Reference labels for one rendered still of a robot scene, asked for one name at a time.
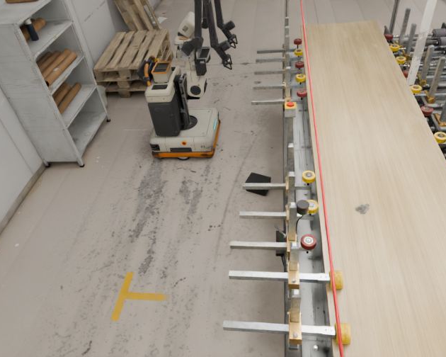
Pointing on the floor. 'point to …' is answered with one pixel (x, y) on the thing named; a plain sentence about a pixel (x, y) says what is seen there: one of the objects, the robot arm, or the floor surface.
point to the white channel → (421, 41)
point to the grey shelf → (6, 19)
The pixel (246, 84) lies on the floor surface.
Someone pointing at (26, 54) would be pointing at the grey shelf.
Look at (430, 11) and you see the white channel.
